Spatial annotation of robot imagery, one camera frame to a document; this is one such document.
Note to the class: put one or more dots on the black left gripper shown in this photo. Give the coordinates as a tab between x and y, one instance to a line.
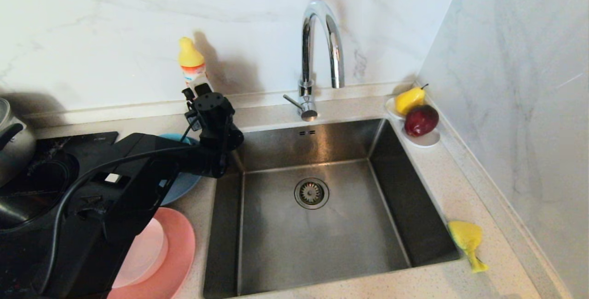
214	124

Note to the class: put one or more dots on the orange dish soap bottle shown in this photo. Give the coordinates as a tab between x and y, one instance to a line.
191	55

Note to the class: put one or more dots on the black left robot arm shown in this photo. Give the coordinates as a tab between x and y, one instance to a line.
115	188

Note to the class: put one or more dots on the metal sink drain strainer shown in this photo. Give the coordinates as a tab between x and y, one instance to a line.
312	194

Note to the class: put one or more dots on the stainless steel sink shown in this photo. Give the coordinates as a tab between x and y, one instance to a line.
322	244

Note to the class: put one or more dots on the yellow sponge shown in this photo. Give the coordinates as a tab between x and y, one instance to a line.
465	234

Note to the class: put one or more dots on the blue plate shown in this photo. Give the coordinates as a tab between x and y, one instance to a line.
184	186

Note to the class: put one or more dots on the chrome gooseneck faucet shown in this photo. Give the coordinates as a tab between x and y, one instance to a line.
307	100

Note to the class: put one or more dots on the black induction cooktop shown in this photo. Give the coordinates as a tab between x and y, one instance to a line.
55	145

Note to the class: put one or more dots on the large salmon pink plate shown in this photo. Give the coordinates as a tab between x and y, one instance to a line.
181	248

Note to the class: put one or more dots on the small light pink plate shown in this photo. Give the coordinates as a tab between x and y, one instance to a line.
147	253

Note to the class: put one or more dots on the stainless steel pot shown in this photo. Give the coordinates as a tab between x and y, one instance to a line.
18	152

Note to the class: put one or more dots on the yellow pear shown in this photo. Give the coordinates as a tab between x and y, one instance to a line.
408	100

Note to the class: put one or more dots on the dark red apple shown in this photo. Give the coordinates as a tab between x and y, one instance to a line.
420	121

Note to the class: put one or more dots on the white fruit dish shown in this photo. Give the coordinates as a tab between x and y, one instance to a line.
426	141

